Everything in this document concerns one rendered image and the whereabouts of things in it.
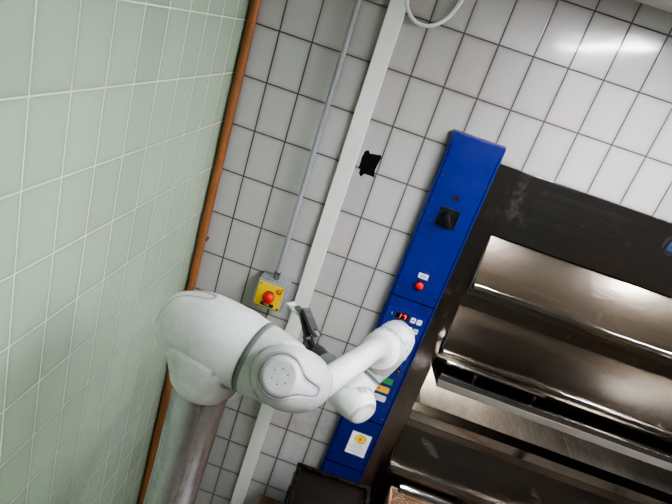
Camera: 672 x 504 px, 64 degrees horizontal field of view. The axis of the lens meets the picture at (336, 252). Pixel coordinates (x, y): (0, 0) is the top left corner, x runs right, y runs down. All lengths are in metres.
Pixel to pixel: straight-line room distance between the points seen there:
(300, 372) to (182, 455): 0.34
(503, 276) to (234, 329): 1.06
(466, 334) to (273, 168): 0.84
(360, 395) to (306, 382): 0.56
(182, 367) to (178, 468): 0.23
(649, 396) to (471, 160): 1.00
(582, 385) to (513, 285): 0.43
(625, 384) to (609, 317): 0.27
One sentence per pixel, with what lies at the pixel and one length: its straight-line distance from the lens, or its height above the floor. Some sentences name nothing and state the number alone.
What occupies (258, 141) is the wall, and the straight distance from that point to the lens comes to 1.73.
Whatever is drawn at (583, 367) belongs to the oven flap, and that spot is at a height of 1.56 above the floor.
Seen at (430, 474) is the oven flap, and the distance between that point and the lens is 2.18.
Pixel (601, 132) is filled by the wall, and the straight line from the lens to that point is 1.71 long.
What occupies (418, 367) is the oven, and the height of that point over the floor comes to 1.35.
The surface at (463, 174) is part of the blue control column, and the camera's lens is 1.64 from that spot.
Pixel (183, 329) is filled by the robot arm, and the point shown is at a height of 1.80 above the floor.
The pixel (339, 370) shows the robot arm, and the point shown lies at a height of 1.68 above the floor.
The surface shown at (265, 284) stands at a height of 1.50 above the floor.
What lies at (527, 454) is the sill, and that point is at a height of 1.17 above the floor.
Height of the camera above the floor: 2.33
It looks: 22 degrees down
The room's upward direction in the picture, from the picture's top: 19 degrees clockwise
